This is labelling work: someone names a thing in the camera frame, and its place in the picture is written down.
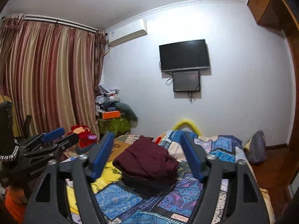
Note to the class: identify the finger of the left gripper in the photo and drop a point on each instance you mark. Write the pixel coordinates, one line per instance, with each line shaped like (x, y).
(65, 143)
(53, 135)

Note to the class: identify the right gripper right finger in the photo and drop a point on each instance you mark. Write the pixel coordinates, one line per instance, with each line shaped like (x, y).
(244, 201)

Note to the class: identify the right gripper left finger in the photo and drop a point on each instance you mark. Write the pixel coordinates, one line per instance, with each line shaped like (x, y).
(48, 202)

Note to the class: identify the maroon polo shirt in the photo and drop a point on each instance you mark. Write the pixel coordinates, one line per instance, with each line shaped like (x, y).
(147, 164)

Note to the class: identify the beige fleece blanket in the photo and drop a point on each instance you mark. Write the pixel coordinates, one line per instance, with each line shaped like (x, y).
(268, 203)

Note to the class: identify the grey purple backpack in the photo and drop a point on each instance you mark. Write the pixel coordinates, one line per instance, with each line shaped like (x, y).
(256, 148)

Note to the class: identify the yellow garment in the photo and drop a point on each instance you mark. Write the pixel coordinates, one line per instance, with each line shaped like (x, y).
(109, 175)

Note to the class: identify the orange box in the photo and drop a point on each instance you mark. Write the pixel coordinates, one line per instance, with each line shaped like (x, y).
(111, 114)

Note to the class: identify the striped red gold curtain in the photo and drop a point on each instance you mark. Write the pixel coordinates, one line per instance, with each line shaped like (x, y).
(50, 72)

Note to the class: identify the blue patchwork quilt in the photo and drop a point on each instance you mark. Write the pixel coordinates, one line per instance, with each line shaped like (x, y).
(123, 204)

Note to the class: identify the white air conditioner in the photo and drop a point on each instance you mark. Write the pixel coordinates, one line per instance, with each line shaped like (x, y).
(127, 32)

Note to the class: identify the dark framed panel under television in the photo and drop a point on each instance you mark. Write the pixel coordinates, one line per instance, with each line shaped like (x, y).
(186, 81)

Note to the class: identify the wall-mounted black television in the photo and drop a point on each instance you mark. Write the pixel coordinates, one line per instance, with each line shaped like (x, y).
(184, 55)

